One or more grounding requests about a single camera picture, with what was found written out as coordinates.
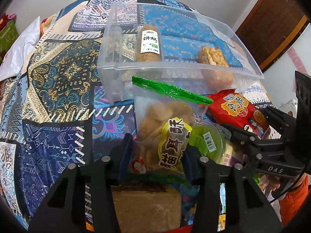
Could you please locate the red stuffed decorations pile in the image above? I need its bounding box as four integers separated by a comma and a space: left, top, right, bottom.
0, 13, 16, 30

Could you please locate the golden puffed rice cake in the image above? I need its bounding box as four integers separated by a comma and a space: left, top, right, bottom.
198, 46, 233, 92

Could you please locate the red cracker snack packet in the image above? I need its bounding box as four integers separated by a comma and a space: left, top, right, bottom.
207, 89, 269, 139

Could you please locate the zip bag of cookies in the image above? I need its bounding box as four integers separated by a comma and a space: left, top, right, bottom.
131, 76, 213, 175

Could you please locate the brown roll snack white label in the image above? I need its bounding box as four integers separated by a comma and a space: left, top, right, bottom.
135, 24, 162, 62

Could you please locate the beige wafer block pack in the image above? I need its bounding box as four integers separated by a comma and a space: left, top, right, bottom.
111, 185, 181, 232

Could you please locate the green jelly cup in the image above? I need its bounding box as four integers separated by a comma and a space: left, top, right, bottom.
188, 120, 231, 164

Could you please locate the purple egg roll pack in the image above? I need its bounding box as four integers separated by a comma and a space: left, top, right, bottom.
219, 140, 246, 167

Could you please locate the green storage box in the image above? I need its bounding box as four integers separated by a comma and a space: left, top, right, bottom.
0, 21, 19, 53

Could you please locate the brown wooden door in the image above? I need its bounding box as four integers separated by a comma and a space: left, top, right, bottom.
236, 0, 310, 72

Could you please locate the clear plastic storage bin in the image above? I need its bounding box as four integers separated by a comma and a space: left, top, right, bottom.
98, 2, 264, 104

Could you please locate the person hand orange sleeve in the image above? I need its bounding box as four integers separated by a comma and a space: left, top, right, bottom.
279, 174, 309, 226

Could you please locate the patchwork patterned bedspread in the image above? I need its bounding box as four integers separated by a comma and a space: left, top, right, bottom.
0, 0, 275, 233

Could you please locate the white plastic bag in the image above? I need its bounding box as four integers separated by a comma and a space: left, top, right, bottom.
0, 16, 41, 81

